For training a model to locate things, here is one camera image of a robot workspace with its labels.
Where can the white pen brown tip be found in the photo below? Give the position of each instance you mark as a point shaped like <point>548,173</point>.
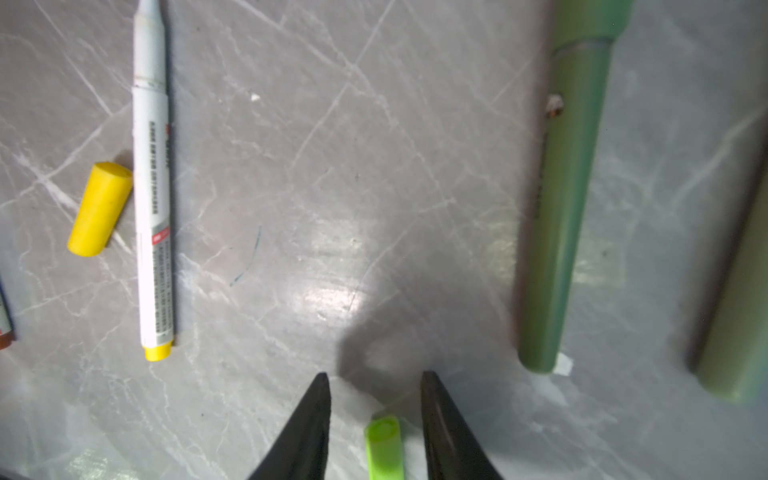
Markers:
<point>6,329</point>

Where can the white pen yellow tip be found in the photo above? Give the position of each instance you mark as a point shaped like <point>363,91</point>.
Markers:
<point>151,178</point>

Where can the bright green pen cap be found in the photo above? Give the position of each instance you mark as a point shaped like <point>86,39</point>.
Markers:
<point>384,449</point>

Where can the yellow pen cap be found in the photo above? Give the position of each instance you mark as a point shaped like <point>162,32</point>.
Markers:
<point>107,190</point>

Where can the dark green pen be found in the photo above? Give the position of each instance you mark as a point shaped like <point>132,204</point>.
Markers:
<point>581,52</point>

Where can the light green pen black tip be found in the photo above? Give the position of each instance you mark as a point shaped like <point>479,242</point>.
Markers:
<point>732,365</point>

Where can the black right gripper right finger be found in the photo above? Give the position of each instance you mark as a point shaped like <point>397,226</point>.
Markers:
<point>452,450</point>

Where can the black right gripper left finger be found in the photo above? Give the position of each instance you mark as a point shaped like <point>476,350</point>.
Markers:
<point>301,450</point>

